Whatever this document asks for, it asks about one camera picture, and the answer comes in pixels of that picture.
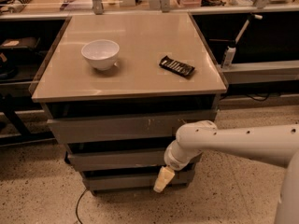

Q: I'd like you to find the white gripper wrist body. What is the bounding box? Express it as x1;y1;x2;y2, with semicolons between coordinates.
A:
164;141;202;171

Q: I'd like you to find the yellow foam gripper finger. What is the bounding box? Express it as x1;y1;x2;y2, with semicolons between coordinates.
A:
153;166;175;193

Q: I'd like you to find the grey drawer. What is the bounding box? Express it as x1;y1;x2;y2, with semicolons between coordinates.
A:
82;170;195;191
67;147;166;172
48;110;216;144

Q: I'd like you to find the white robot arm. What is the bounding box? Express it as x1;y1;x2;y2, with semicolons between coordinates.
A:
154;120;299;224

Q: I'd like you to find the grey top drawer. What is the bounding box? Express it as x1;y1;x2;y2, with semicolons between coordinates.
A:
48;110;216;144

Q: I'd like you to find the grey bottom drawer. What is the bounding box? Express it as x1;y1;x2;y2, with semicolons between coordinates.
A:
82;170;195;191

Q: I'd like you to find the grey drawer cabinet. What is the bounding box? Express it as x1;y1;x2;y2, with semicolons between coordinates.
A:
28;12;229;198

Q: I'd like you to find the black snack bar packet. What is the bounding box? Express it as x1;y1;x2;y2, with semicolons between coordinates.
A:
159;56;195;77

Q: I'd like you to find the white bottle with nozzle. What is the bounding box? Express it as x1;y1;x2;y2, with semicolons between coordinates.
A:
221;14;263;69

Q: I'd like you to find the white ceramic bowl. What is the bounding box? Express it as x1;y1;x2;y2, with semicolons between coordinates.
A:
81;39;120;71

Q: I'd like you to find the dark box on shelf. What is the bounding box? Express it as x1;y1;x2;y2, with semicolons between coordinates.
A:
0;37;40;49

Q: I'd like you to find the black floor cable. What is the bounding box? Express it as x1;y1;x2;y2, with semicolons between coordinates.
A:
75;189;89;224

